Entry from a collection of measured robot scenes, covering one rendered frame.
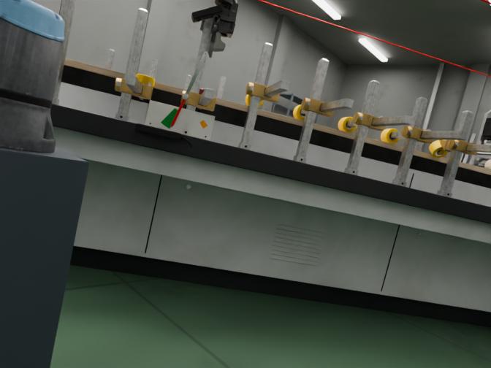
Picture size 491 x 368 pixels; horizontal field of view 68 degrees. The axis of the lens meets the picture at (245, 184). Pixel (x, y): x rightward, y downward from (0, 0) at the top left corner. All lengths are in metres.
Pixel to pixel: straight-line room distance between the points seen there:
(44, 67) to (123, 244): 1.13
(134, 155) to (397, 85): 8.27
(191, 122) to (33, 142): 0.81
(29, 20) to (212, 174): 0.94
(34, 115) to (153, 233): 1.08
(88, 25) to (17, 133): 4.75
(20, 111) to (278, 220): 1.32
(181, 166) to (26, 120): 0.83
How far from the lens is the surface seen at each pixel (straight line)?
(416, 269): 2.25
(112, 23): 5.61
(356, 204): 1.72
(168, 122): 1.47
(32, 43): 0.79
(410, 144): 1.81
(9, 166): 0.74
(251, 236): 1.80
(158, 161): 1.50
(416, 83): 9.22
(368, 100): 1.70
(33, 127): 0.78
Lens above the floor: 0.69
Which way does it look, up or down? 5 degrees down
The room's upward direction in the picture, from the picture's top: 13 degrees clockwise
